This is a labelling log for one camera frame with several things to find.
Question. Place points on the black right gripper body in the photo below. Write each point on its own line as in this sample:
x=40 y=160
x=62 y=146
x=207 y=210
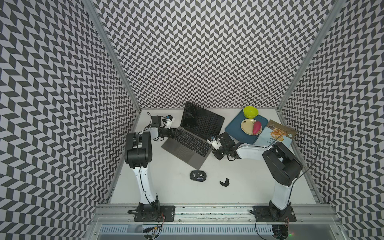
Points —
x=220 y=152

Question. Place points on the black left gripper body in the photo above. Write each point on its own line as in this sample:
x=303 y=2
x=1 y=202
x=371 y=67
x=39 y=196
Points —
x=168 y=132

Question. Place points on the grey laptop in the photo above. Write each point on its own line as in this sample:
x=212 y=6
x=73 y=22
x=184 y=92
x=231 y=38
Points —
x=198 y=127

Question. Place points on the black mouse battery cover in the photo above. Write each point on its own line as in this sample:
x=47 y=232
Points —
x=226 y=183

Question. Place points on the black wireless mouse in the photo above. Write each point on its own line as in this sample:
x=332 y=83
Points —
x=198 y=176

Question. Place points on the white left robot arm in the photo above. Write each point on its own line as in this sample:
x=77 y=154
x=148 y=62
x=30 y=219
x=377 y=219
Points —
x=138 y=155

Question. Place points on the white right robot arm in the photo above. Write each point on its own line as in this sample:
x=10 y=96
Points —
x=283 y=165

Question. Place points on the cream patterned plate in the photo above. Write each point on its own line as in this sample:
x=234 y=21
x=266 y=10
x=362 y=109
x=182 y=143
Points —
x=247 y=126

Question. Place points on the magenta sweet potato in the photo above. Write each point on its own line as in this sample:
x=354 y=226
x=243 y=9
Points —
x=257 y=127

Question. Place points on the lime green bowl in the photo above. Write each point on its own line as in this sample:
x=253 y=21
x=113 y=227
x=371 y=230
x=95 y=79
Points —
x=250 y=112

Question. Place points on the cassava chips bag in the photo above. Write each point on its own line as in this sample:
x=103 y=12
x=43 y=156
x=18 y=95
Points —
x=275 y=132

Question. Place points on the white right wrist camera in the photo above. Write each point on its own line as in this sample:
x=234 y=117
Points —
x=215 y=144

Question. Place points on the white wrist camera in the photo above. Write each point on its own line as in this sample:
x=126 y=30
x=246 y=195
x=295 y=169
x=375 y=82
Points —
x=161 y=122
x=215 y=144

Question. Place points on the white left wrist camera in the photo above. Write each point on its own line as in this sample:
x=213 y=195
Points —
x=161 y=122

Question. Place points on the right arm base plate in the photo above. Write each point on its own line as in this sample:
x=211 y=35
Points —
x=270 y=214

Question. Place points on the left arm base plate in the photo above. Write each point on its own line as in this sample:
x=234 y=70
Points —
x=147 y=213

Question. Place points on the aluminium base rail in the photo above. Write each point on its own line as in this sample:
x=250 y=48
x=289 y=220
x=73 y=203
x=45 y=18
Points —
x=216 y=222

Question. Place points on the aluminium corner post left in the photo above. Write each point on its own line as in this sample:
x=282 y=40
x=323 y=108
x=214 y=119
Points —
x=94 y=17

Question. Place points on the aluminium corner post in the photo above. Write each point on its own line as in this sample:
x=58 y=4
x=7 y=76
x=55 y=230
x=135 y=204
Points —
x=324 y=29
x=94 y=17

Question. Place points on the aluminium corner post right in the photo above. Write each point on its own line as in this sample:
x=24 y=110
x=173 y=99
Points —
x=324 y=29

